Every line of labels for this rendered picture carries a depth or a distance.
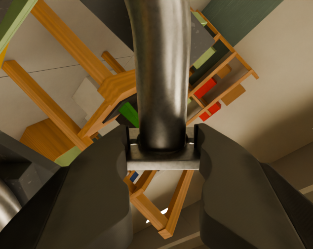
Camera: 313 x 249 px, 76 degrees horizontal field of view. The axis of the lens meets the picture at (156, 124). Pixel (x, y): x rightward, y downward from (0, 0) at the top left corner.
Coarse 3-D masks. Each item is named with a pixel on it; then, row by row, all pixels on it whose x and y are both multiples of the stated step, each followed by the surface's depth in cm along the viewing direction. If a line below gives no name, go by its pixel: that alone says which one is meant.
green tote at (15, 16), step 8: (16, 0) 24; (24, 0) 24; (32, 0) 24; (8, 8) 24; (16, 8) 24; (24, 8) 24; (8, 16) 24; (16, 16) 24; (24, 16) 25; (0, 24) 25; (8, 24) 25; (16, 24) 25; (0, 32) 25; (8, 32) 25; (0, 40) 25; (8, 40) 26; (0, 48) 26
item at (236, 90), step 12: (216, 36) 474; (204, 60) 512; (228, 60) 484; (240, 60) 479; (192, 72) 544; (216, 72) 508; (228, 72) 504; (252, 72) 479; (204, 84) 535; (240, 84) 525; (192, 96) 553; (228, 96) 526; (204, 108) 549; (216, 108) 548; (192, 120) 574; (204, 120) 572
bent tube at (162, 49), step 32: (128, 0) 9; (160, 0) 8; (160, 32) 9; (160, 64) 10; (160, 96) 10; (160, 128) 11; (192, 128) 15; (128, 160) 12; (160, 160) 12; (192, 160) 12
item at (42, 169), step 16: (0, 144) 16; (16, 144) 17; (0, 160) 17; (16, 160) 17; (32, 160) 17; (48, 160) 18; (0, 176) 15; (16, 176) 15; (32, 176) 17; (48, 176) 18; (16, 192) 16; (32, 192) 16
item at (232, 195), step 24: (216, 144) 10; (216, 168) 8; (240, 168) 8; (216, 192) 7; (240, 192) 7; (264, 192) 7; (216, 216) 6; (240, 216) 6; (264, 216) 6; (216, 240) 7; (240, 240) 6; (264, 240) 6; (288, 240) 6
